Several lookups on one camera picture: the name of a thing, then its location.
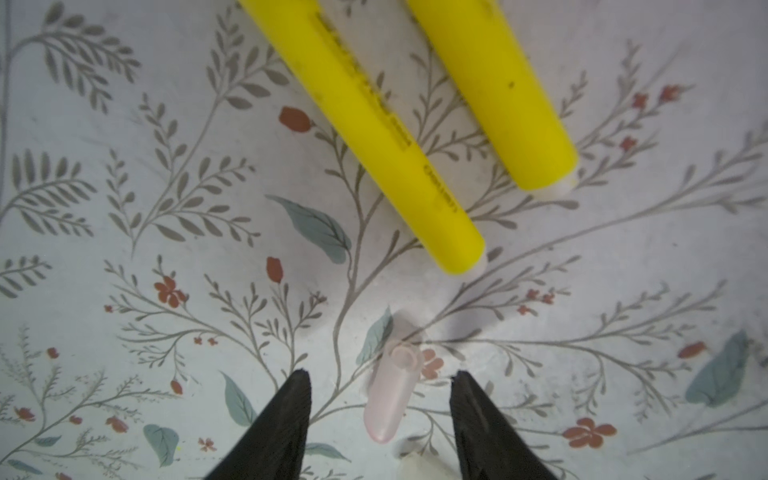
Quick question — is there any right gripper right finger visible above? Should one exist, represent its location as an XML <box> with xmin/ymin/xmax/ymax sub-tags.
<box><xmin>450</xmin><ymin>370</ymin><xmax>555</xmax><ymax>480</ymax></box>

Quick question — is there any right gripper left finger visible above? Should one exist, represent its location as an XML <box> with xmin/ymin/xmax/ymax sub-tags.
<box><xmin>207</xmin><ymin>369</ymin><xmax>312</xmax><ymax>480</ymax></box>

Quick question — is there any yellow highlighter pen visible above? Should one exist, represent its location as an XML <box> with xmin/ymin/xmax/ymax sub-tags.
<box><xmin>404</xmin><ymin>0</ymin><xmax>581</xmax><ymax>200</ymax></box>
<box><xmin>238</xmin><ymin>0</ymin><xmax>487</xmax><ymax>277</ymax></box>

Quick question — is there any clear pen cap pink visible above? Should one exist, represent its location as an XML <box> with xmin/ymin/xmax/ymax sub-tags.
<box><xmin>363</xmin><ymin>341</ymin><xmax>424</xmax><ymax>444</ymax></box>

